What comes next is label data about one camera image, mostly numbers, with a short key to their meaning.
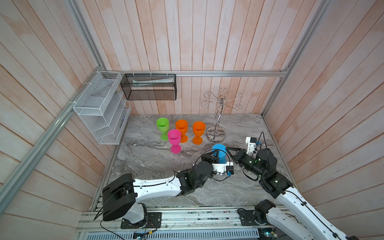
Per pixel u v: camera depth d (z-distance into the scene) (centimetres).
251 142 67
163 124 100
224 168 60
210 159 63
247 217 74
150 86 104
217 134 107
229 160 66
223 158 69
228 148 70
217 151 71
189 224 73
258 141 65
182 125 98
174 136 94
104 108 67
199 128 96
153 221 73
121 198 41
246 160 63
